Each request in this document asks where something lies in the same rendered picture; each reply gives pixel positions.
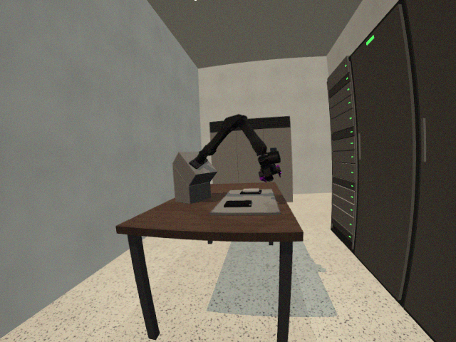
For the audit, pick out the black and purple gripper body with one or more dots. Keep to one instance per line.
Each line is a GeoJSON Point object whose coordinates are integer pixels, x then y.
{"type": "Point", "coordinates": [276, 170]}

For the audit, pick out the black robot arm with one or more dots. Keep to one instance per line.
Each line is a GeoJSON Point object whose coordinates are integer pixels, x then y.
{"type": "Point", "coordinates": [257, 144]}

